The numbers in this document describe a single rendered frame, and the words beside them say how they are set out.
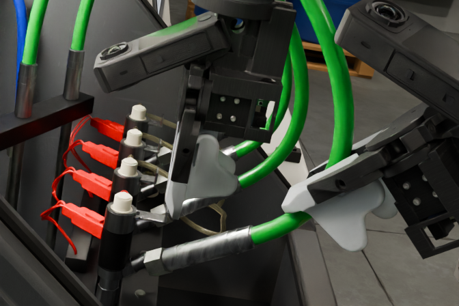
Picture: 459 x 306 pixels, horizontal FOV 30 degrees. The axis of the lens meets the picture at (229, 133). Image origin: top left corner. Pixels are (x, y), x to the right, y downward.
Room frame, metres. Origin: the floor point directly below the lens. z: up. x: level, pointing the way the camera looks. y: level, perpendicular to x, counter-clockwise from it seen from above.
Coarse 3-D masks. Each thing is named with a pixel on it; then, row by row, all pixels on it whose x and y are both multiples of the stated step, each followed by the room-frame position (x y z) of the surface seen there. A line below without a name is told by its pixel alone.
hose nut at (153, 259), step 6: (150, 252) 0.60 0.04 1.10; (156, 252) 0.60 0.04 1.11; (162, 252) 0.60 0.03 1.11; (150, 258) 0.60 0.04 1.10; (156, 258) 0.60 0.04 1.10; (150, 264) 0.60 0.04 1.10; (156, 264) 0.59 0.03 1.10; (162, 264) 0.59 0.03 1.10; (150, 270) 0.60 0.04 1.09; (156, 270) 0.59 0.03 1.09; (162, 270) 0.59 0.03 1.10; (168, 270) 0.60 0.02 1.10; (156, 276) 0.60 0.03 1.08
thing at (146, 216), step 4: (140, 212) 0.70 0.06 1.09; (144, 212) 0.70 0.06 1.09; (148, 212) 0.71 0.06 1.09; (136, 216) 0.69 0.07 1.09; (140, 216) 0.69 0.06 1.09; (144, 216) 0.70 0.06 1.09; (148, 216) 0.70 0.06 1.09; (152, 216) 0.70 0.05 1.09; (156, 216) 0.70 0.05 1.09; (160, 216) 0.70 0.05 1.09; (164, 216) 0.71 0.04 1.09; (144, 220) 0.69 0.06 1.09; (148, 220) 0.69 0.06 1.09; (152, 220) 0.69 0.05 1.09; (156, 220) 0.69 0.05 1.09; (160, 220) 0.70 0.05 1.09
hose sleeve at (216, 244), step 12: (240, 228) 0.59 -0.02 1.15; (204, 240) 0.59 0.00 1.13; (216, 240) 0.59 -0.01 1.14; (228, 240) 0.58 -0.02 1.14; (240, 240) 0.58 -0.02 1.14; (252, 240) 0.58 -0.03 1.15; (168, 252) 0.60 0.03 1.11; (180, 252) 0.59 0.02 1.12; (192, 252) 0.59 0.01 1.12; (204, 252) 0.58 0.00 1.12; (216, 252) 0.58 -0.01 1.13; (228, 252) 0.58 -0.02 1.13; (240, 252) 0.58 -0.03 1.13; (168, 264) 0.59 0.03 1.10; (180, 264) 0.59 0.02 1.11; (192, 264) 0.59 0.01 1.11
